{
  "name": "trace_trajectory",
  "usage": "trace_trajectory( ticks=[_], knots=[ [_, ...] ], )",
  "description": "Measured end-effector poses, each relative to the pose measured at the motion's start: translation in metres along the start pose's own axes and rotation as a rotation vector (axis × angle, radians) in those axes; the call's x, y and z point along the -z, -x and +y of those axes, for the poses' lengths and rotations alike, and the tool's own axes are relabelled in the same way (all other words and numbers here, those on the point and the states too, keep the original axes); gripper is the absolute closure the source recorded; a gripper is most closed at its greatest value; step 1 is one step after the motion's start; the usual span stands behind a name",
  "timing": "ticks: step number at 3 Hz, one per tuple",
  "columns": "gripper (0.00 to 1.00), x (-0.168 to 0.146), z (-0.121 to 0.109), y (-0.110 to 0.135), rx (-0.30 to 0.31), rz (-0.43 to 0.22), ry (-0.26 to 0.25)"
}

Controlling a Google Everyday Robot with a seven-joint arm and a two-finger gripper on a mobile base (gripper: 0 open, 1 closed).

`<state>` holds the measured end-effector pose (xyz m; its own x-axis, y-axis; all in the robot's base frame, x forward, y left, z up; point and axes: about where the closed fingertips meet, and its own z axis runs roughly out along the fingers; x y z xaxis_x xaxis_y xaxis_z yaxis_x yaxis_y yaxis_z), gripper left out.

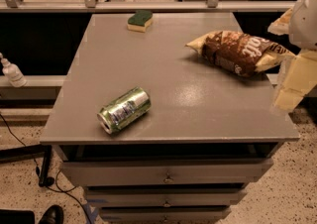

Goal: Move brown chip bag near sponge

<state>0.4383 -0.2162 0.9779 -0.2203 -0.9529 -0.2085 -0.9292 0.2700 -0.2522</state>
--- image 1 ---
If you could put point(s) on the middle grey drawer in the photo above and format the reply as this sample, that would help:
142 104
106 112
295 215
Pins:
165 197

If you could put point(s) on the black stand leg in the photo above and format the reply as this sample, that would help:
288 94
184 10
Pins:
31 153

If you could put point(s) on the top grey drawer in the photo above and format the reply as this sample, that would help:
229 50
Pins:
165 172

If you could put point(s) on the brown chip bag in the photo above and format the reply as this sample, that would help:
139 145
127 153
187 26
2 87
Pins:
240 53

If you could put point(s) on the black shoe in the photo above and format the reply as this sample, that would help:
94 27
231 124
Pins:
54 215

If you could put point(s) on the bottom grey drawer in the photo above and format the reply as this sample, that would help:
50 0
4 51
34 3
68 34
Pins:
164 214

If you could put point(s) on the green soda can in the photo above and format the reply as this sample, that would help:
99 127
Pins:
124 110

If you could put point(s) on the green yellow sponge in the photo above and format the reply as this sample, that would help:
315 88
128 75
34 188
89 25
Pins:
140 21

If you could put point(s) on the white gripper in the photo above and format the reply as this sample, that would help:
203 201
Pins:
305 21

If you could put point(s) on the white spray bottle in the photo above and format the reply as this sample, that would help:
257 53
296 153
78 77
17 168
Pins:
13 73

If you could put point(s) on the grey drawer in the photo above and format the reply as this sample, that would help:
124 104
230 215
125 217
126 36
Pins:
165 172
164 214
165 197

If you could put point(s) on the grey drawer cabinet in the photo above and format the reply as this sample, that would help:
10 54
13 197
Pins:
198 111

